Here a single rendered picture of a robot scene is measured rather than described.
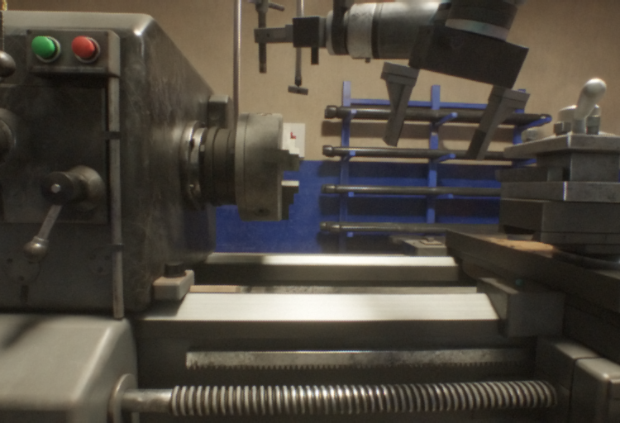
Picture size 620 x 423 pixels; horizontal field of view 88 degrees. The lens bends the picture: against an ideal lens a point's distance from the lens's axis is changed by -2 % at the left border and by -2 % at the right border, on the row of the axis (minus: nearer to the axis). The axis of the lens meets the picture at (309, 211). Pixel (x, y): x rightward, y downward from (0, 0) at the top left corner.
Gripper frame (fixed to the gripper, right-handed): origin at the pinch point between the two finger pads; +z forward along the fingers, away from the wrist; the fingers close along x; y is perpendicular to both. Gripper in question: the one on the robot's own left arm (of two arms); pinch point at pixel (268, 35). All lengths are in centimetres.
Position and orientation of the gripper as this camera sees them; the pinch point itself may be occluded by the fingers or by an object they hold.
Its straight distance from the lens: 74.9
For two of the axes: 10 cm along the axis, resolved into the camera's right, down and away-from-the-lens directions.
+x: 3.7, -4.0, 8.4
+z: -9.3, -1.5, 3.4
